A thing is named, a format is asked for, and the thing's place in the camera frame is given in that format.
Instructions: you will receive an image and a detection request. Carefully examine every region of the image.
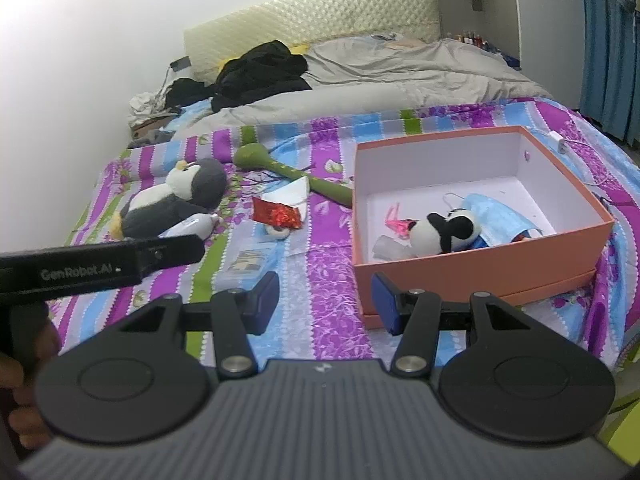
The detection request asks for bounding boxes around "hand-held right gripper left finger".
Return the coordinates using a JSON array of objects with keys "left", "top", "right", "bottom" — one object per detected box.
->
[{"left": 116, "top": 271, "right": 281, "bottom": 380}]

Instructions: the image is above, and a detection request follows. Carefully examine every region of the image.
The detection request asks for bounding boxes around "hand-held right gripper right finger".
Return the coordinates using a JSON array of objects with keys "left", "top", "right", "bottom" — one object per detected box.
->
[{"left": 370, "top": 272, "right": 527, "bottom": 377}]

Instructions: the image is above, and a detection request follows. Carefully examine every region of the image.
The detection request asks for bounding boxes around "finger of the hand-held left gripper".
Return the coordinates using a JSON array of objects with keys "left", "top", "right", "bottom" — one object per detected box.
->
[{"left": 134, "top": 234, "right": 207, "bottom": 279}]

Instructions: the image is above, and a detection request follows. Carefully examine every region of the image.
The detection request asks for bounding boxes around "orange cardboard box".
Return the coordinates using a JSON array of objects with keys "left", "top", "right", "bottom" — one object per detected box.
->
[{"left": 351, "top": 126, "right": 615, "bottom": 331}]

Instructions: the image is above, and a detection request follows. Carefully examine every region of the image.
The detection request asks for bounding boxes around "pink hair clip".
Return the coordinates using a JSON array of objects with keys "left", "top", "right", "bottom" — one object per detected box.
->
[{"left": 385, "top": 202, "right": 416, "bottom": 236}]

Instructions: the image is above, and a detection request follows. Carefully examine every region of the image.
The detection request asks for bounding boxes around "panda plush toy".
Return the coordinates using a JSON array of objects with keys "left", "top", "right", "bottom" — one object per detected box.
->
[{"left": 407, "top": 209, "right": 483, "bottom": 256}]

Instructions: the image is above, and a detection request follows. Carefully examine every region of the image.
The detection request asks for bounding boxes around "light blue face mask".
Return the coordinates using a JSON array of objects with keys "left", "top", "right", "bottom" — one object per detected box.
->
[{"left": 452, "top": 192, "right": 543, "bottom": 248}]

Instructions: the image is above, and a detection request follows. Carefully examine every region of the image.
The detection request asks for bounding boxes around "person's left hand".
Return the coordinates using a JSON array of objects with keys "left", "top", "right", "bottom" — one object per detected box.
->
[{"left": 0, "top": 352, "right": 52, "bottom": 451}]

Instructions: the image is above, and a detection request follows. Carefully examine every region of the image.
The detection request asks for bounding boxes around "white spray bottle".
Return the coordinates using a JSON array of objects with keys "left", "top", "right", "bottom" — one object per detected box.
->
[{"left": 160, "top": 212, "right": 221, "bottom": 241}]

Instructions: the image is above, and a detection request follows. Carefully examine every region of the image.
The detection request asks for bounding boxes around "clear plastic packet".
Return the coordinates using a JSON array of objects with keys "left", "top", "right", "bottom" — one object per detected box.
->
[{"left": 223, "top": 248, "right": 275, "bottom": 283}]

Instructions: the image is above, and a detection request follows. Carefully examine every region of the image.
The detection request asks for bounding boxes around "grey penguin plush toy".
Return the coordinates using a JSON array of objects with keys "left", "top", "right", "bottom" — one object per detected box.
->
[{"left": 111, "top": 158, "right": 228, "bottom": 241}]

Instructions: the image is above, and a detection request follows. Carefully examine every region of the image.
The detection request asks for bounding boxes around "clear plastic piece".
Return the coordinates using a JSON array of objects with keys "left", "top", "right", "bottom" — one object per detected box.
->
[{"left": 372, "top": 234, "right": 408, "bottom": 261}]

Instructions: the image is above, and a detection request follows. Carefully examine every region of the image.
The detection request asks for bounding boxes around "striped floral bedsheet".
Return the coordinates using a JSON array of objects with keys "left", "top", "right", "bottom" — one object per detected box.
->
[{"left": 47, "top": 97, "right": 640, "bottom": 376}]

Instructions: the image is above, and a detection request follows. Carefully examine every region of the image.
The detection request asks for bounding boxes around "red shiny packet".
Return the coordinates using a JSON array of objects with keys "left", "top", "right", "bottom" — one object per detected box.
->
[{"left": 251, "top": 196, "right": 305, "bottom": 231}]

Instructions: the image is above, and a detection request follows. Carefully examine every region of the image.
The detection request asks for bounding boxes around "white tissue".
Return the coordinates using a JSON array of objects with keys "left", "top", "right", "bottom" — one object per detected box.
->
[{"left": 262, "top": 177, "right": 311, "bottom": 220}]

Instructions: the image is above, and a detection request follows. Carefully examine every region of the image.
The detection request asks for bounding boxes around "green plush massage stick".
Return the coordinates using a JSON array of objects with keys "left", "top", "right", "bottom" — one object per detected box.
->
[{"left": 232, "top": 142, "right": 355, "bottom": 207}]

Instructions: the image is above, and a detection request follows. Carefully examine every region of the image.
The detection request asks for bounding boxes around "white crumpled cloth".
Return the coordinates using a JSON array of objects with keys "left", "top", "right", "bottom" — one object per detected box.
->
[{"left": 129, "top": 91, "right": 168, "bottom": 117}]

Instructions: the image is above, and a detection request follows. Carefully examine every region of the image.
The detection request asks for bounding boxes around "small black garment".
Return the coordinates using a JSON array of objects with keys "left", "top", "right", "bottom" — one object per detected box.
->
[{"left": 165, "top": 77, "right": 216, "bottom": 108}]

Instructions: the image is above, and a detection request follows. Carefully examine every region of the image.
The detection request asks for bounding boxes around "black clothes pile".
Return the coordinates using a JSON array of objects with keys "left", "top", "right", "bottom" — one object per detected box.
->
[{"left": 211, "top": 40, "right": 313, "bottom": 113}]

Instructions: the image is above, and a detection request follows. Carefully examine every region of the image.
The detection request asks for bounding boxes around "grey duvet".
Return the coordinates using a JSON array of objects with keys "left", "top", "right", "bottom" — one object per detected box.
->
[{"left": 170, "top": 35, "right": 553, "bottom": 133}]

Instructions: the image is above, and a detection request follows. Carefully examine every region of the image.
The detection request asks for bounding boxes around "row of small bottles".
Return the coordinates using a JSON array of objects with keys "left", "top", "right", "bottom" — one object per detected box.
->
[{"left": 445, "top": 30, "right": 521, "bottom": 68}]

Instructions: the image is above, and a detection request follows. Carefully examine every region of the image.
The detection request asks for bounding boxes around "cream quilted headboard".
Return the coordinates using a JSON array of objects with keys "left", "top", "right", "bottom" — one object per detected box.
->
[{"left": 183, "top": 0, "right": 441, "bottom": 86}]

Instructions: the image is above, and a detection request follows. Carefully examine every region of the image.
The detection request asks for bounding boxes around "grey wardrobe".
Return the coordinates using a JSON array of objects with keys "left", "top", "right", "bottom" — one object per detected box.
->
[{"left": 432, "top": 0, "right": 586, "bottom": 111}]

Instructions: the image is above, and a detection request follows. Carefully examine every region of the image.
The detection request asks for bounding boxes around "blue curtain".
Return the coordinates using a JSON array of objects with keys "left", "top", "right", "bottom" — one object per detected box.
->
[{"left": 580, "top": 0, "right": 640, "bottom": 146}]

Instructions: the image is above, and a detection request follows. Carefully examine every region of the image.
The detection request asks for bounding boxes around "white charger with cable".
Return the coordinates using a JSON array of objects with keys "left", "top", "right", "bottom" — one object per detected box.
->
[{"left": 530, "top": 130, "right": 626, "bottom": 206}]

